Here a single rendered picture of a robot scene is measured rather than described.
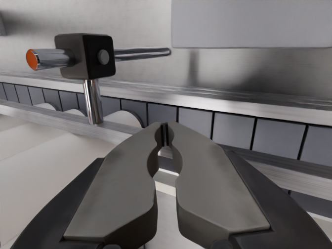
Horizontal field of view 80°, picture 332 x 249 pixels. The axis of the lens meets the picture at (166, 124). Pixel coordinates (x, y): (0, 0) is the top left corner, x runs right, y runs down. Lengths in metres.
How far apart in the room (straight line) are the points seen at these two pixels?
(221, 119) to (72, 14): 0.27
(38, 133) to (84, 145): 0.09
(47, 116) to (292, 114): 0.21
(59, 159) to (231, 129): 0.15
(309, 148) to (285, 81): 0.07
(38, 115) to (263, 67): 0.23
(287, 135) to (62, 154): 0.19
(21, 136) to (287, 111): 0.26
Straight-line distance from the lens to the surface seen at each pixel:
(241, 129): 0.20
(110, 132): 0.16
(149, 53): 0.22
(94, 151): 0.19
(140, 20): 0.28
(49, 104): 0.35
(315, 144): 0.20
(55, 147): 0.18
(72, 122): 0.19
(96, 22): 0.33
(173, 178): 0.22
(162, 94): 0.22
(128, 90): 0.24
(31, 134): 0.26
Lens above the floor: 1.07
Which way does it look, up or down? 56 degrees down
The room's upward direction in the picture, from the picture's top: 126 degrees counter-clockwise
